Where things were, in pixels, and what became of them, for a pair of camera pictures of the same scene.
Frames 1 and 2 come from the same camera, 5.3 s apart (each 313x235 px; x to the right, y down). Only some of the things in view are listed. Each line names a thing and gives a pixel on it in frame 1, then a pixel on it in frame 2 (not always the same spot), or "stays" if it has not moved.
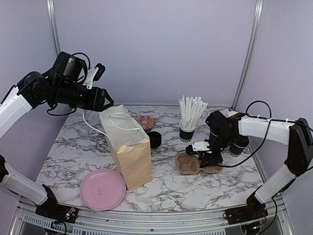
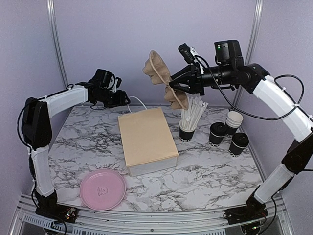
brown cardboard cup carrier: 190,164 → 159,73
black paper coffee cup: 234,150 stays
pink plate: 102,189 stays
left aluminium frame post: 53,17 stays
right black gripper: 212,159 → 196,80
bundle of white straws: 191,110 stays
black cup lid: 241,141 stays
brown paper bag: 129,144 → 148,143
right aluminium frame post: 249,58 stays
